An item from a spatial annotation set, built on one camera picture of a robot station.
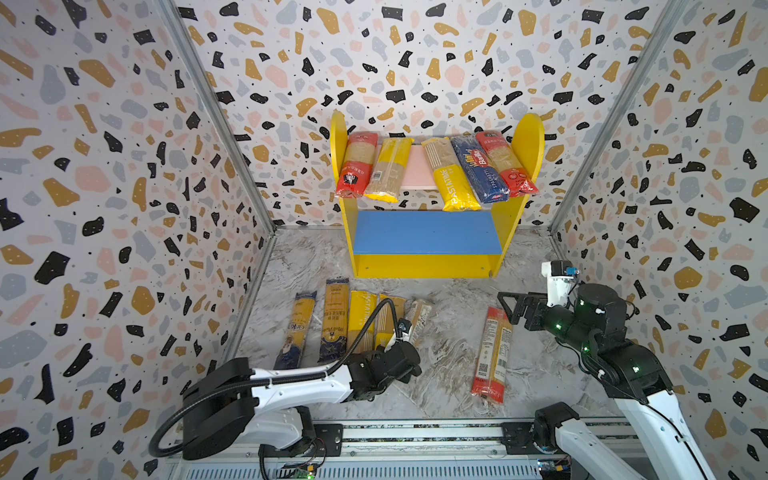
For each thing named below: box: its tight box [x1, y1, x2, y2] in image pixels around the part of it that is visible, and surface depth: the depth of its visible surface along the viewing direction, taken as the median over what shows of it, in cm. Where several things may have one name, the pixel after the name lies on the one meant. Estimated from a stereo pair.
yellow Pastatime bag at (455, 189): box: [422, 137, 481, 212], surface depth 76 cm
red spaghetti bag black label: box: [336, 132, 379, 199], surface depth 77 cm
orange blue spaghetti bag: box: [318, 278, 349, 363], surface depth 94 cm
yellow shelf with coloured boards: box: [401, 143, 437, 189], surface depth 81 cm
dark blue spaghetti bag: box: [273, 291, 317, 370], surface depth 92 cm
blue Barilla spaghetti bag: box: [450, 134, 509, 204], surface depth 76 cm
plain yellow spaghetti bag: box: [364, 138, 414, 203], surface depth 76 cm
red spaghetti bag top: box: [476, 130, 539, 198], surface depth 77 cm
